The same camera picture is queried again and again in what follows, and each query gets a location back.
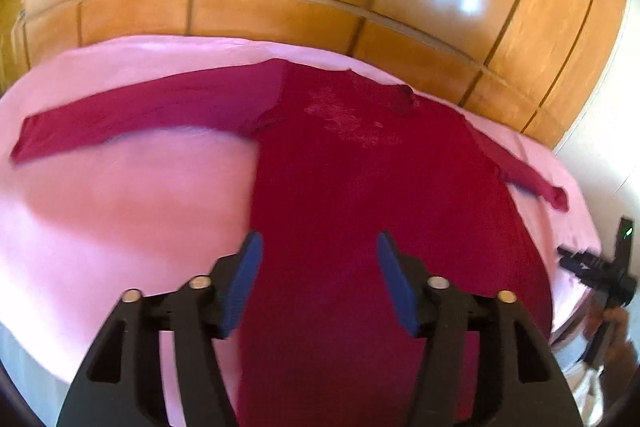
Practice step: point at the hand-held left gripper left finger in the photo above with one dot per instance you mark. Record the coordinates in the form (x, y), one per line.
(244, 282)

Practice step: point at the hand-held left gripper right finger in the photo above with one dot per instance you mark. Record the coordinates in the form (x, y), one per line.
(395, 282)

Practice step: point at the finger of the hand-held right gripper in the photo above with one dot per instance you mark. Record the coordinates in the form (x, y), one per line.
(580, 263)

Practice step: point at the red long-sleeve shirt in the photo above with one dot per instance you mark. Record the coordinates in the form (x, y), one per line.
(340, 182)

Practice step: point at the person's right hand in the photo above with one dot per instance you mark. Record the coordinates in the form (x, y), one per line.
(619, 332)

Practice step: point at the person's light clothing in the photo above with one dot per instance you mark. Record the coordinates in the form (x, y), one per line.
(586, 389)

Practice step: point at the pink bed sheet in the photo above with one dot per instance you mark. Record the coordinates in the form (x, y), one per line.
(125, 182)

